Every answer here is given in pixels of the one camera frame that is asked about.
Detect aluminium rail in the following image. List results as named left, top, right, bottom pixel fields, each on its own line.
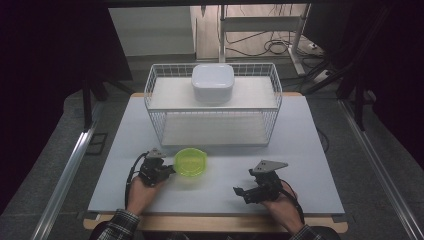
left=337, top=99, right=424, bottom=240
left=30, top=102, right=103, bottom=240

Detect wooden table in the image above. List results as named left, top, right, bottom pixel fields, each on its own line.
left=83, top=92, right=349, bottom=234

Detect black stand leg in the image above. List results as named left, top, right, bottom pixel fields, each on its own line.
left=81, top=78, right=113, bottom=132

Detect white wire rack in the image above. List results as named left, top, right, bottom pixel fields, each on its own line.
left=143, top=62, right=284, bottom=148

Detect white metal desk frame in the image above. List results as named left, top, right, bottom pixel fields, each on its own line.
left=218, top=3, right=312, bottom=76

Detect white cabinet panel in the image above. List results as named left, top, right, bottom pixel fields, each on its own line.
left=108, top=6, right=196, bottom=57

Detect person's left hand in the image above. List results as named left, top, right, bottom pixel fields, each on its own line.
left=126, top=175, right=165, bottom=216

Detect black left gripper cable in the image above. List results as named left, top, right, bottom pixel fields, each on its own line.
left=124, top=151, right=149, bottom=209

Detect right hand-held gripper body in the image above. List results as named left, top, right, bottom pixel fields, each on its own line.
left=249, top=159, right=289, bottom=203

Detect black floor cables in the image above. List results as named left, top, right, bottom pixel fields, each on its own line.
left=225, top=30, right=303, bottom=58

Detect green plastic bowl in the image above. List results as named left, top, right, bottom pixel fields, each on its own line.
left=173, top=147, right=208, bottom=178

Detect black curtain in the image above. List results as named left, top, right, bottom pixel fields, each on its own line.
left=0, top=0, right=134, bottom=214
left=302, top=0, right=424, bottom=169

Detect white lidded plastic container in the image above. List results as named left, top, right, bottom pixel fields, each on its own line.
left=190, top=63, right=235, bottom=104

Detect white power strip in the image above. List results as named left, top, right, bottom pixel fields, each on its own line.
left=312, top=69, right=332, bottom=85

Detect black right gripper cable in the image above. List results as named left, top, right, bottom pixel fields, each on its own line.
left=280, top=179, right=306, bottom=225

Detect white tabletop board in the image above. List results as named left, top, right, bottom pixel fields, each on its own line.
left=88, top=95, right=346, bottom=216

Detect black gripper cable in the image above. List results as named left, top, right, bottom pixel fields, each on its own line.
left=280, top=179, right=306, bottom=225
left=124, top=151, right=149, bottom=209

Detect person's right hand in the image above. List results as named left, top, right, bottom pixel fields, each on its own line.
left=263, top=182, right=305, bottom=234

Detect black floor grate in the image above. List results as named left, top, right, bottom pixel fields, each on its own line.
left=85, top=132, right=109, bottom=156

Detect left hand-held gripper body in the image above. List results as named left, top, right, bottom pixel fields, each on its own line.
left=137, top=147, right=171, bottom=188

